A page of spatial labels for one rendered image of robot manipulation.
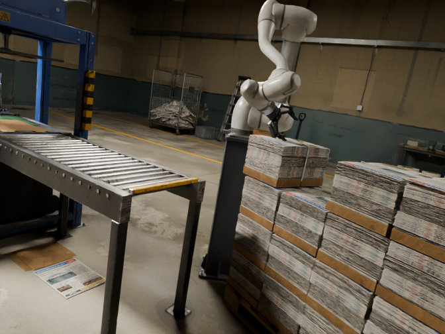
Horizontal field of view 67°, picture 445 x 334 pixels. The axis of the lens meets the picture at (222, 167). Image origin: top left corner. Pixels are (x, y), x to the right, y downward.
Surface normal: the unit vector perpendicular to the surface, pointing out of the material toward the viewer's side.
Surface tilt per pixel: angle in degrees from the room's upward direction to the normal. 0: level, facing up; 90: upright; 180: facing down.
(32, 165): 90
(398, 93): 90
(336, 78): 90
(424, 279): 90
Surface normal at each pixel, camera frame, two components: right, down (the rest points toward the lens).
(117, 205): -0.56, 0.08
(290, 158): 0.55, 0.26
